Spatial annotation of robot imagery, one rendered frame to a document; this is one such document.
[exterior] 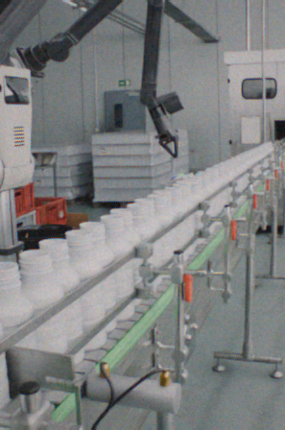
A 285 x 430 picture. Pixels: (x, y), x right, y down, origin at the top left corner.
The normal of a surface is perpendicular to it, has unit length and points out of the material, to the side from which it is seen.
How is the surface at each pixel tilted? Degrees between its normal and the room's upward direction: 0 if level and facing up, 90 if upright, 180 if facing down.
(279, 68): 90
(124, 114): 90
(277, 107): 90
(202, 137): 90
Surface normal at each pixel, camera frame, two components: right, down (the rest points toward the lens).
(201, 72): -0.33, 0.17
